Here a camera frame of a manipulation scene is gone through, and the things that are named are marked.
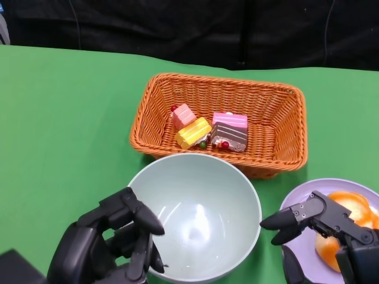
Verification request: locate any orange wicker basket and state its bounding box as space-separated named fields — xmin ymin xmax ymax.
xmin=129 ymin=73 xmax=309 ymax=180

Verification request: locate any brown chocolate cake slice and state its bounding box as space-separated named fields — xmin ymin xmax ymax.
xmin=209 ymin=121 xmax=248 ymax=153

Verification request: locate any bright pink cake slice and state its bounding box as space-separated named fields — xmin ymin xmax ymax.
xmin=211 ymin=111 xmax=248 ymax=128

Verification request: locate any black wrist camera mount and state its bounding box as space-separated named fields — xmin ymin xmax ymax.
xmin=0 ymin=249 xmax=48 ymax=284

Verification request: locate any black backdrop curtain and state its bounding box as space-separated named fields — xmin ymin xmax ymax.
xmin=0 ymin=0 xmax=379 ymax=72

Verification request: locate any grey equipment with blue label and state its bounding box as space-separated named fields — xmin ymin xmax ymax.
xmin=0 ymin=5 xmax=9 ymax=46

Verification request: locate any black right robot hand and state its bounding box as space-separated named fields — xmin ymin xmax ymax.
xmin=259 ymin=191 xmax=379 ymax=284

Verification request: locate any yellow cake slice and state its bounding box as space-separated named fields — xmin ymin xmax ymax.
xmin=174 ymin=117 xmax=213 ymax=150

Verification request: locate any green table cloth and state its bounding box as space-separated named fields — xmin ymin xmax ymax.
xmin=0 ymin=44 xmax=379 ymax=284

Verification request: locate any salmon pink cake slice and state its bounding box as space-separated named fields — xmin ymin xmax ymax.
xmin=171 ymin=103 xmax=197 ymax=131

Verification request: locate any pale green bowl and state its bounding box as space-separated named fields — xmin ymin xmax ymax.
xmin=127 ymin=153 xmax=263 ymax=284

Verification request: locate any lilac plate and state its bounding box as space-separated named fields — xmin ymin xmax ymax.
xmin=280 ymin=177 xmax=379 ymax=284

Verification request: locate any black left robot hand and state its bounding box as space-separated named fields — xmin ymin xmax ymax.
xmin=47 ymin=186 xmax=166 ymax=284

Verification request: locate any orange glazed ring bread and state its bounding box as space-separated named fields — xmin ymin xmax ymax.
xmin=327 ymin=191 xmax=379 ymax=230
xmin=315 ymin=232 xmax=342 ymax=273

